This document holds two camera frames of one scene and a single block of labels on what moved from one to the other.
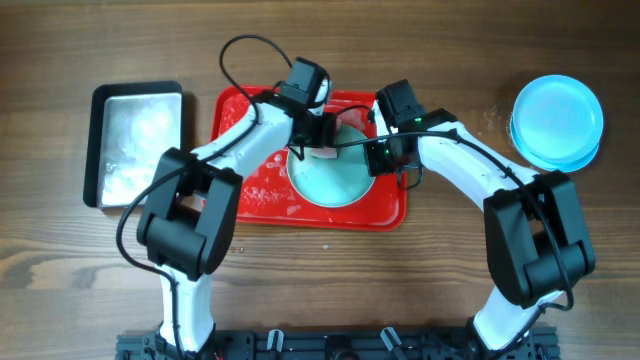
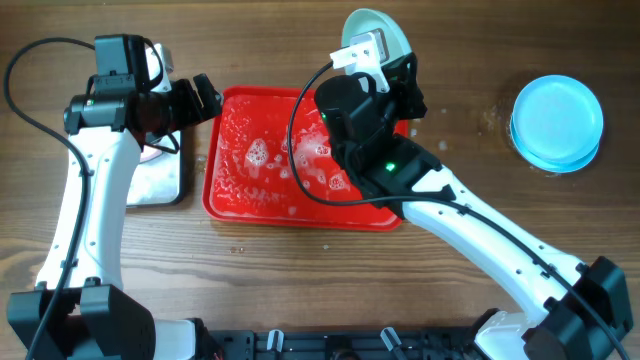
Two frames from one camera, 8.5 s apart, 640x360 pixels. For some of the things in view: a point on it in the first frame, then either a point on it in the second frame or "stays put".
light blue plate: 547,164 stays put
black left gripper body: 319,131 → 189,101
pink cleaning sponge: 324,152 → 149,152
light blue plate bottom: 334,182 → 364,20
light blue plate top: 558,118 stays put
